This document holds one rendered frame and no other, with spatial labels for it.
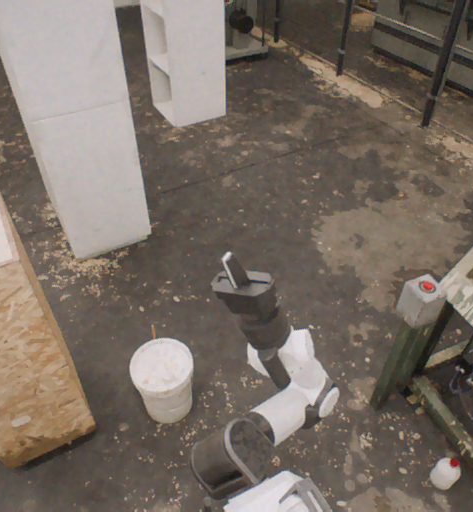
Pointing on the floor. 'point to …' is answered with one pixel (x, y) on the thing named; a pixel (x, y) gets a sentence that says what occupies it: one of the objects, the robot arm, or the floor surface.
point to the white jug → (445, 473)
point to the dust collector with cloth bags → (240, 15)
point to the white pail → (164, 378)
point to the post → (393, 364)
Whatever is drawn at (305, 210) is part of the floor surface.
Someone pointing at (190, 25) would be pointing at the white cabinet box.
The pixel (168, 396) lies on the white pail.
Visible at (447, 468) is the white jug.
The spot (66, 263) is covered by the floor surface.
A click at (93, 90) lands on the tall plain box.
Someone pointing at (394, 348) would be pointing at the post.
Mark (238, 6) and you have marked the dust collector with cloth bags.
